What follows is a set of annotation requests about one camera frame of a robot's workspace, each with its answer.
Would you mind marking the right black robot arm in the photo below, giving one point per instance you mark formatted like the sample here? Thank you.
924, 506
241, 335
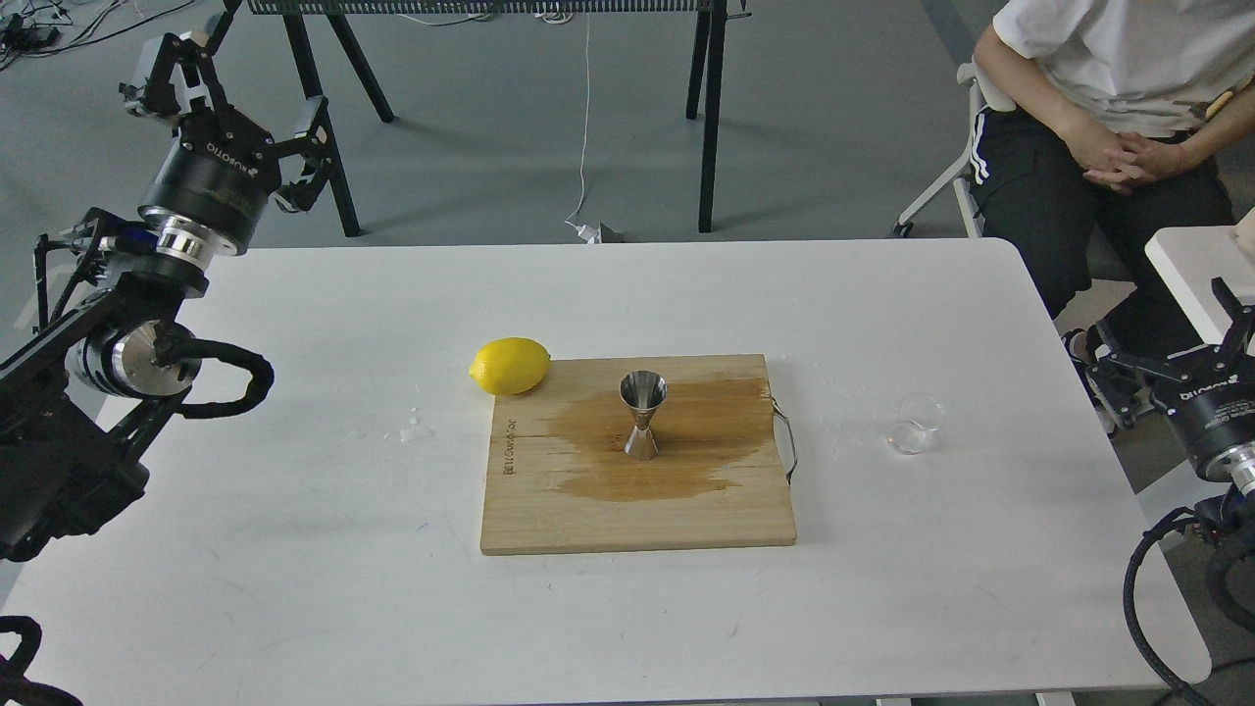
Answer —
1223, 522

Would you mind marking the small clear glass cup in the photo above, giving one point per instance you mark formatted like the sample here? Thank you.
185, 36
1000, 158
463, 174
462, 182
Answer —
918, 422

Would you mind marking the wooden cutting board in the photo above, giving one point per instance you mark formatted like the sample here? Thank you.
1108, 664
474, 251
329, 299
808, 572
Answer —
559, 480

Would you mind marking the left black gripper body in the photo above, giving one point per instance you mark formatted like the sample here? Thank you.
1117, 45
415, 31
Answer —
211, 191

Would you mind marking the yellow lemon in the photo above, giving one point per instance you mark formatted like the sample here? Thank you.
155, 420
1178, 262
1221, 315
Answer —
509, 366

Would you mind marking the seated person in white shirt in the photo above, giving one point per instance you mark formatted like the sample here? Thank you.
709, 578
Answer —
1169, 70

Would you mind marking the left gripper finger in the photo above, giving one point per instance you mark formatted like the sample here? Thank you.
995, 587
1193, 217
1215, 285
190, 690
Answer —
176, 83
311, 142

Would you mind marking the black metal table frame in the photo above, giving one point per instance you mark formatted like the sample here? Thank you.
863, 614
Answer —
500, 59

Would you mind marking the steel double jigger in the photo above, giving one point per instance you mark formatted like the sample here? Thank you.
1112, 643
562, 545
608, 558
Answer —
644, 392

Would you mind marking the person's left hand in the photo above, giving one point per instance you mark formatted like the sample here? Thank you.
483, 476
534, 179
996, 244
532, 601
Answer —
1152, 159

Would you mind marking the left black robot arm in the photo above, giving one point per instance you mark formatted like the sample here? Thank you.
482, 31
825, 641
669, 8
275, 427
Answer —
108, 365

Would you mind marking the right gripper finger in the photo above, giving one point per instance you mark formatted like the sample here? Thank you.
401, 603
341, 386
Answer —
1237, 339
1123, 385

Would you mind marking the person's right hand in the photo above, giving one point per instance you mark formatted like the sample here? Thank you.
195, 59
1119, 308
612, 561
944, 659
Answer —
1107, 158

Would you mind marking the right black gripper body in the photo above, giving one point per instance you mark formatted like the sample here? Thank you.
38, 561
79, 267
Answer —
1208, 399

